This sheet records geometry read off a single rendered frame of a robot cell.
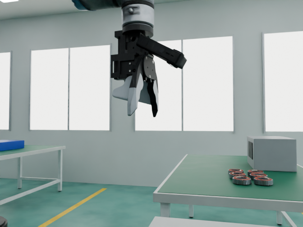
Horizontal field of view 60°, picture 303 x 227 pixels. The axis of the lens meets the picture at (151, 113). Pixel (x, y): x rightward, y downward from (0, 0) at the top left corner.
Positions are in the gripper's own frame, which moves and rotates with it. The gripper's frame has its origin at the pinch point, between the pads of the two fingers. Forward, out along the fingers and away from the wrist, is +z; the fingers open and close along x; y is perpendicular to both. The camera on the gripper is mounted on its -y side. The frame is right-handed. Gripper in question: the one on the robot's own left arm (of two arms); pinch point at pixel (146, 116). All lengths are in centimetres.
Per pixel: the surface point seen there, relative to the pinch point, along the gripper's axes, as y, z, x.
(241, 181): -16, 38, -119
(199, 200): 5, 43, -87
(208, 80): 46, -70, -399
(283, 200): -37, 41, -95
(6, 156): 255, 42, -180
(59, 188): 276, 110, -300
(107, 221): 135, 115, -215
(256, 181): -24, 38, -124
